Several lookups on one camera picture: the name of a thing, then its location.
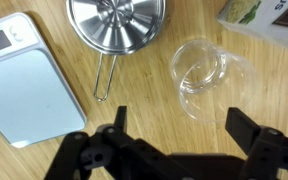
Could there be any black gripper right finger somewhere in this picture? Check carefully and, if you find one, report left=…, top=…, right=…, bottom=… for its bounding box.
left=224, top=107, right=262, bottom=157

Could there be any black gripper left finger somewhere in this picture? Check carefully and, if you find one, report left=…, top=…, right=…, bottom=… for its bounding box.
left=113, top=105, right=129, bottom=134

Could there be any small clear glass container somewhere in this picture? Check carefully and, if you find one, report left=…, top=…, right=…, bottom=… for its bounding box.
left=169, top=39, right=259, bottom=124

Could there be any small steel saucepan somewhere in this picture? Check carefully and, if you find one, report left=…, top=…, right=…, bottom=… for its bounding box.
left=65, top=0, right=167, bottom=103

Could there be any white kitchen scale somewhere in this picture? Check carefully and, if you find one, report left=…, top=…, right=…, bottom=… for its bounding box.
left=0, top=12, right=88, bottom=149

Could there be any white and brown carton box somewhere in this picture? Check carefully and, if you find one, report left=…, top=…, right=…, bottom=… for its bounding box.
left=216, top=0, right=288, bottom=53

